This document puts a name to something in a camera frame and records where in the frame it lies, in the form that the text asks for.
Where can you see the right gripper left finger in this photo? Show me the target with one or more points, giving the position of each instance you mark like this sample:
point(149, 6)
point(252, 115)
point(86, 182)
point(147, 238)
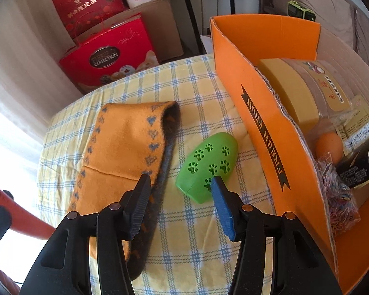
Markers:
point(133, 206)

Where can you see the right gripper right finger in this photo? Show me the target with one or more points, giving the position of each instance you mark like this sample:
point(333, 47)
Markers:
point(229, 210)

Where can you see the orange white bottle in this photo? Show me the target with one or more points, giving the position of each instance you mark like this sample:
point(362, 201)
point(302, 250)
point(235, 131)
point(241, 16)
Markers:
point(23, 221)

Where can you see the green paw print case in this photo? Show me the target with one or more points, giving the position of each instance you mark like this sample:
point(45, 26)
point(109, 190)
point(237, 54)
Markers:
point(215, 156)

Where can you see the colourful rubber band bag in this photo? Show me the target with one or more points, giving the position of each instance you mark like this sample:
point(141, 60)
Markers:
point(342, 207)

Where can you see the black tissue pack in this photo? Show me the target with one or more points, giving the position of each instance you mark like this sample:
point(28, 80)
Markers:
point(354, 169)

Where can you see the clear jar yellow lid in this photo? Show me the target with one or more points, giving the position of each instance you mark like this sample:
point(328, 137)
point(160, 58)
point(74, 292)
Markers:
point(314, 93)

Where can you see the gold foil sachet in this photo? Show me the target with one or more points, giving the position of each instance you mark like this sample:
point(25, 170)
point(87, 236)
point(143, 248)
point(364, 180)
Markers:
point(355, 130)

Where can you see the yellow checked tablecloth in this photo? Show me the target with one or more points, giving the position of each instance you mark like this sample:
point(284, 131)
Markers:
point(190, 253)

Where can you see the orange knitted scarf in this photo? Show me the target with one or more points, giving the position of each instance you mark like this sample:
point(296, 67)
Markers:
point(128, 140)

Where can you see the orange ball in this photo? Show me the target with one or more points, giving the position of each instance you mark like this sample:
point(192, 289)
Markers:
point(330, 144)

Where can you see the orange cardboard fruit box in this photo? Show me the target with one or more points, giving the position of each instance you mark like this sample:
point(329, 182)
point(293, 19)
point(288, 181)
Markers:
point(239, 43)

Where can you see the white sheer curtain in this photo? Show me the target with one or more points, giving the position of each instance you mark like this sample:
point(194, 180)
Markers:
point(33, 88)

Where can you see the red chocolate collection bag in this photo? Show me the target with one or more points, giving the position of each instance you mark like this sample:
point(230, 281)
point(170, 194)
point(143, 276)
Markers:
point(111, 55)

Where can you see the brown cardboard box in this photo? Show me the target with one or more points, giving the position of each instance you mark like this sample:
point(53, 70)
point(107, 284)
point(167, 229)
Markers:
point(160, 25)

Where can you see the green portable radio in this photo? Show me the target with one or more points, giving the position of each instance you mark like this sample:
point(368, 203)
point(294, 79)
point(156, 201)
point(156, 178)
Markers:
point(298, 11)

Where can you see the red tea gift bag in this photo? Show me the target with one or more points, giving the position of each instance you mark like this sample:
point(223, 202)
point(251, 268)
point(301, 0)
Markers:
point(78, 16)

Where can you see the brown sofa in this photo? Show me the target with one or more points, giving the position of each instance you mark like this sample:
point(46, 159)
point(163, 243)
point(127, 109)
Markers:
point(342, 17)

